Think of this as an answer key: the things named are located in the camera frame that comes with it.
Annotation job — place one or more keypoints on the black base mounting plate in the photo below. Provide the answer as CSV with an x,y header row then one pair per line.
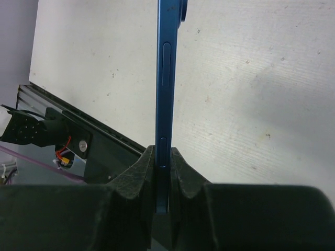
x,y
101,151

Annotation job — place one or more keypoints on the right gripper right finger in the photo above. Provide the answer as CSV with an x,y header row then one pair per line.
x,y
206,216

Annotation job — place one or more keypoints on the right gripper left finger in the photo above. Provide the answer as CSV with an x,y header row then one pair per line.
x,y
114,216

